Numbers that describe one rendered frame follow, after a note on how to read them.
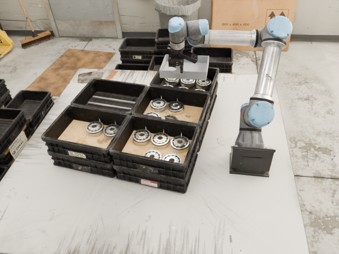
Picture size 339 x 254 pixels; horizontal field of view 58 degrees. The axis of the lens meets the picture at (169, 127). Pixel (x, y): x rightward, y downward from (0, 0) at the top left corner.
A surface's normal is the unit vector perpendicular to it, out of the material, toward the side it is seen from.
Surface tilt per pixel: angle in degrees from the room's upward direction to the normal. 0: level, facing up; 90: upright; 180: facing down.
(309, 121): 0
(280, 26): 40
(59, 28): 90
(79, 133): 0
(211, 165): 0
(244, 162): 90
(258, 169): 90
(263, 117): 54
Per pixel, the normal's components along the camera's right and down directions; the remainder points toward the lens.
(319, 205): -0.05, -0.75
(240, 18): -0.14, 0.48
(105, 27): -0.15, 0.66
